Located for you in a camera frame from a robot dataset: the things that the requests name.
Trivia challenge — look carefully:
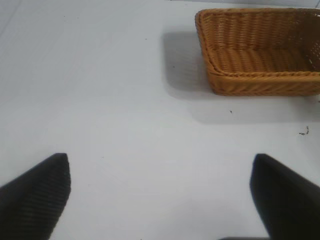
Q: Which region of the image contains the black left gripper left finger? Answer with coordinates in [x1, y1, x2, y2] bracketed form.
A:
[0, 152, 72, 240]

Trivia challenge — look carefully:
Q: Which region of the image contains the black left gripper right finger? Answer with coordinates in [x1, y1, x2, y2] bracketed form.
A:
[249, 153, 320, 240]

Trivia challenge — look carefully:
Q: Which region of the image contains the brown woven wicker basket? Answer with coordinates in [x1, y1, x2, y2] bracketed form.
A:
[194, 7, 320, 96]

